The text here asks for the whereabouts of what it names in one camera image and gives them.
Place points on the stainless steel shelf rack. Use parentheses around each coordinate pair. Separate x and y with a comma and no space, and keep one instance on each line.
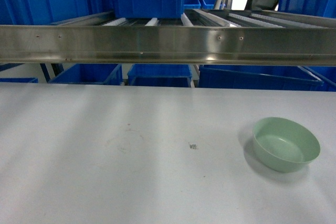
(211,37)

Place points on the light green bowl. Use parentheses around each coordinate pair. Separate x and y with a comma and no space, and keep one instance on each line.
(284,145)

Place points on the blue bin below centre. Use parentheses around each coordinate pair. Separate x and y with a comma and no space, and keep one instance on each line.
(160,75)

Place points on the blue bin below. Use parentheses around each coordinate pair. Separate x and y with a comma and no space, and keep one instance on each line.
(99,74)
(258,77)
(160,75)

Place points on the small qr code sticker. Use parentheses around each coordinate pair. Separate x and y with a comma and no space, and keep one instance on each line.
(193,146)

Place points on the blue bin below right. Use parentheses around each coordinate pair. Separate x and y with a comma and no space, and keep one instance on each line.
(258,77)

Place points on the blue bin below left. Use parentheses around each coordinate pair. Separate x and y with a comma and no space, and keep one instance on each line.
(99,74)

